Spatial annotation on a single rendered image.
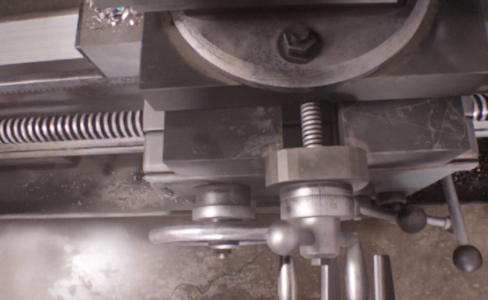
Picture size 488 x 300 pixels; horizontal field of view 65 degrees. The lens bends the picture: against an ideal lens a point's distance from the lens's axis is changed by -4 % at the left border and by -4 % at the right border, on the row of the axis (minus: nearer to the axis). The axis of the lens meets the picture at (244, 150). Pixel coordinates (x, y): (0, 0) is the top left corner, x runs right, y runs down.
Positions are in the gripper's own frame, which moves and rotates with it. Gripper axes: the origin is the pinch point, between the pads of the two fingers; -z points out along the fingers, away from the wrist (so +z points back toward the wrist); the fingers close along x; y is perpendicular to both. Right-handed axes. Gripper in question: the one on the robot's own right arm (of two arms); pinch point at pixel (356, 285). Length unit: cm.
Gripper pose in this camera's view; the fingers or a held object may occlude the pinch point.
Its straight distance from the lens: 45.0
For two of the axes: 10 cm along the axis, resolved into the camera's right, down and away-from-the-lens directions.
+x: 7.5, -1.9, -6.3
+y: -6.6, -1.9, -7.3
